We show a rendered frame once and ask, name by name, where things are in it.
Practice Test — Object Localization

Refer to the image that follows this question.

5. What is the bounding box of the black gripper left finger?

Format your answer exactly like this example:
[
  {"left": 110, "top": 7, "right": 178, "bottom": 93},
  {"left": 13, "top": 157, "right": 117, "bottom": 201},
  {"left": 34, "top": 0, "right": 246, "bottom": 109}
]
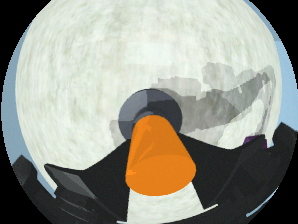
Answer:
[{"left": 44, "top": 139, "right": 132, "bottom": 222}]

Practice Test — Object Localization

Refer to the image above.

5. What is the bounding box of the orange knob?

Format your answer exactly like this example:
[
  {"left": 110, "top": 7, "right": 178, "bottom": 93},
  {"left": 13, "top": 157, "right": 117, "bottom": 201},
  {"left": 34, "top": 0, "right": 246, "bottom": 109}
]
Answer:
[{"left": 125, "top": 116, "right": 196, "bottom": 196}]

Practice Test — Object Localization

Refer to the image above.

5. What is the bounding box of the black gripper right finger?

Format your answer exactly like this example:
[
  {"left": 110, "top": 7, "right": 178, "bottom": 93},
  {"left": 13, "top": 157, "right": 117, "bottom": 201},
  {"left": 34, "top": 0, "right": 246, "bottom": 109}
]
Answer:
[{"left": 177, "top": 133, "right": 265, "bottom": 209}]

